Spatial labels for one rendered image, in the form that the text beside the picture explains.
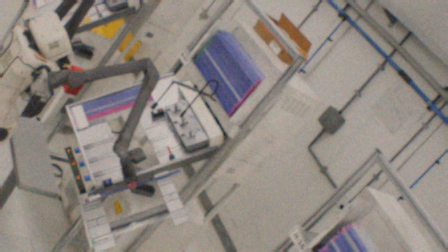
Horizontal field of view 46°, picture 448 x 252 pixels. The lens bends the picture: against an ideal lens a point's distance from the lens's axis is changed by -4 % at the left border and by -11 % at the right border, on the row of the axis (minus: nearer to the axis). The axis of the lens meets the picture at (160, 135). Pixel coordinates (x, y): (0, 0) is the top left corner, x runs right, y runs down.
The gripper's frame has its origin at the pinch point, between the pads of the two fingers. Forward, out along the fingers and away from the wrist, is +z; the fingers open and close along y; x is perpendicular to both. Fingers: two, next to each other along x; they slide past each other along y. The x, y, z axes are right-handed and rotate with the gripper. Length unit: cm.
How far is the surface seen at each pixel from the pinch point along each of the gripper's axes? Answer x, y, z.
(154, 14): -57, 165, 11
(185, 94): -47, 58, 3
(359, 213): -92, -66, -8
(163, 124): -29, 48, 11
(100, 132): 7, 55, 9
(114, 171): 6.2, 23.8, 11.1
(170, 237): -16, 21, 83
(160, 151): -21.5, 28.7, 11.7
